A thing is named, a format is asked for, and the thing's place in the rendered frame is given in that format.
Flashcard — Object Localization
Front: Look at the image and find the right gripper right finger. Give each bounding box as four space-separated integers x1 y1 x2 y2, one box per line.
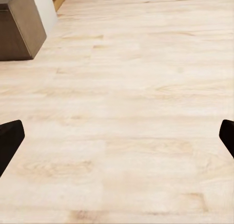
219 119 234 158

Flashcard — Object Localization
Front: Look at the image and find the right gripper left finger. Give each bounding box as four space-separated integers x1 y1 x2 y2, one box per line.
0 120 25 177

